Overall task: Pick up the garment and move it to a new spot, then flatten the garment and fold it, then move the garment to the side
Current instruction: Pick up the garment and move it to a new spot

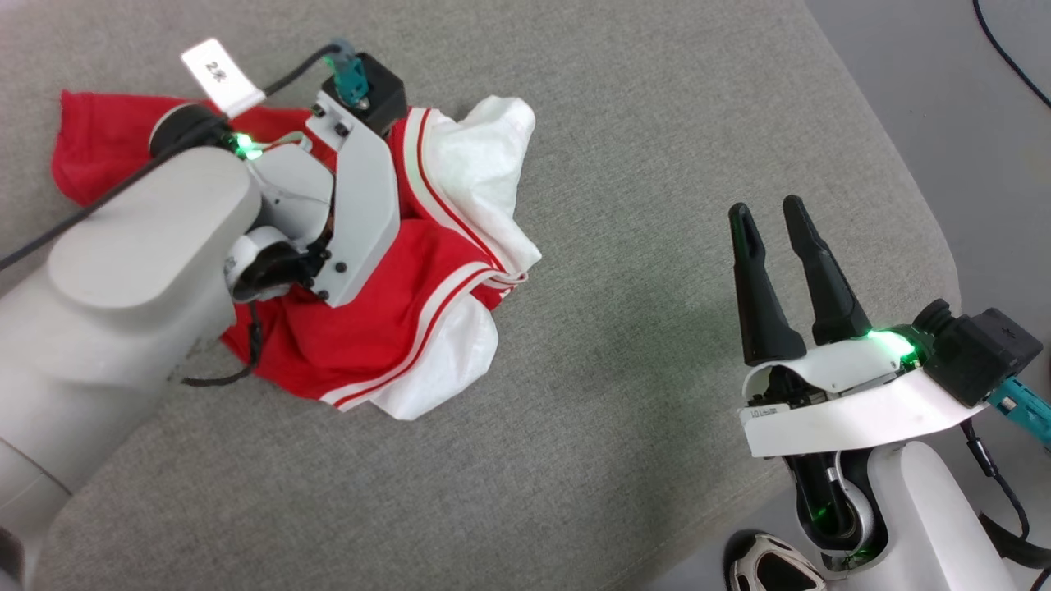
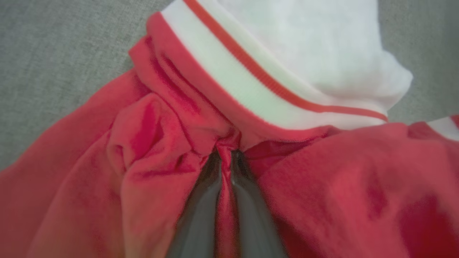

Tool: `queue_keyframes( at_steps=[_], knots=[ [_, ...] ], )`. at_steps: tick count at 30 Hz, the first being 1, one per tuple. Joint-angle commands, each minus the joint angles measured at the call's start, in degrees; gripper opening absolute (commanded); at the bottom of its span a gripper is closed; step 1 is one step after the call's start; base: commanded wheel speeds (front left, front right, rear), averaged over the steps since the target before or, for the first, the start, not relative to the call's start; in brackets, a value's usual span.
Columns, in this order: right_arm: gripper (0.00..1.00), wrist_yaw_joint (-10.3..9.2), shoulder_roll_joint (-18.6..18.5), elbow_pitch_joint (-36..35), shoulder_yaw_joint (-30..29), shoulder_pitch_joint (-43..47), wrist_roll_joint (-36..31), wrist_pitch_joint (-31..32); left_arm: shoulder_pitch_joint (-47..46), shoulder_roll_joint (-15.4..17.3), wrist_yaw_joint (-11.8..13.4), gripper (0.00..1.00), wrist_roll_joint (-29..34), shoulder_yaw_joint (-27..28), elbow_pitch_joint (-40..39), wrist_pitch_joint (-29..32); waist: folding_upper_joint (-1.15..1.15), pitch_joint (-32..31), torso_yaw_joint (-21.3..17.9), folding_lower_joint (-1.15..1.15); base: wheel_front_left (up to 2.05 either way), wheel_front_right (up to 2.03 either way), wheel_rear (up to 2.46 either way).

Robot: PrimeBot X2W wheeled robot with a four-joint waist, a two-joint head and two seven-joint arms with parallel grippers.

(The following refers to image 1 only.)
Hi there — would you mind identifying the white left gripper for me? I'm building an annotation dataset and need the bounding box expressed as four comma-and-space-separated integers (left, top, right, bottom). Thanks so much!
149, 90, 403, 309

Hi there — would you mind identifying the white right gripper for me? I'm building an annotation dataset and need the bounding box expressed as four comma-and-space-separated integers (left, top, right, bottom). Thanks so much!
727, 195, 988, 460

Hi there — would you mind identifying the red white basketball jersey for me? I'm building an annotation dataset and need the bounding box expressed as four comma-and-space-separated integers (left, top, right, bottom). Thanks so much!
50, 90, 544, 422

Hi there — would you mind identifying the white cable label tag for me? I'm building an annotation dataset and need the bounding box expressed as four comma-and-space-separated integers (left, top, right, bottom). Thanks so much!
180, 37, 268, 119

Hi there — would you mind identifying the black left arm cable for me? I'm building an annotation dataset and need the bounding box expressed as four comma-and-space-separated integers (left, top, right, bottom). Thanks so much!
0, 41, 342, 273

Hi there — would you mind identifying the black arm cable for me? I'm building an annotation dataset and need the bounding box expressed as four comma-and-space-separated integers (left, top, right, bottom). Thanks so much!
958, 419, 1051, 569
0, 41, 342, 273

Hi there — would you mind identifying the teal left camera connector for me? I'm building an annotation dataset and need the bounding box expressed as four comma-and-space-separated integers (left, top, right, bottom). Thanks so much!
323, 36, 368, 109

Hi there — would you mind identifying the teal camera connector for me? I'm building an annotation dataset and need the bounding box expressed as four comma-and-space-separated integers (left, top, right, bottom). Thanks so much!
323, 36, 368, 109
985, 376, 1051, 449

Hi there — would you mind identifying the short black looped cable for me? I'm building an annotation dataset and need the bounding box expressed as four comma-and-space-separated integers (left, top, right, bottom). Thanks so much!
181, 302, 264, 388

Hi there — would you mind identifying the teal right camera connector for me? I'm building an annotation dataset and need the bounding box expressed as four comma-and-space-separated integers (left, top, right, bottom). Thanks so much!
985, 376, 1051, 449

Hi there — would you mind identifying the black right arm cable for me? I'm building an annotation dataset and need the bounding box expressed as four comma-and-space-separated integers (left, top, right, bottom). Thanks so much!
958, 419, 1051, 569

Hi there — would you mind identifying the black cable on floor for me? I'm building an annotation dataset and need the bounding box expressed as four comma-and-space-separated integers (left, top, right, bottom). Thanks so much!
972, 0, 1051, 109

